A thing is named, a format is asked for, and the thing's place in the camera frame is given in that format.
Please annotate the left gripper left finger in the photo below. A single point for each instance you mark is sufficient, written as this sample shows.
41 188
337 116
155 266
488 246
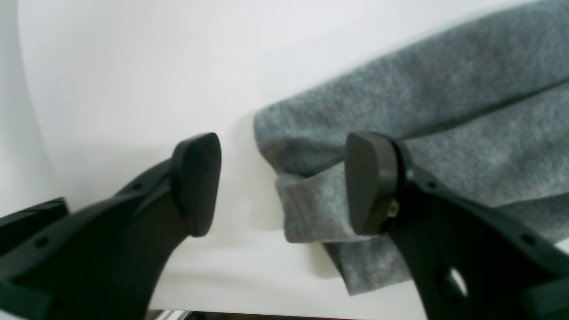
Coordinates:
104 261

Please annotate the grey T-shirt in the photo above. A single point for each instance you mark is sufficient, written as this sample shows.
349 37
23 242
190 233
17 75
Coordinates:
484 107

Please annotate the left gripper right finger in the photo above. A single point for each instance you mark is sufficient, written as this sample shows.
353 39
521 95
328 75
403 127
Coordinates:
468 261

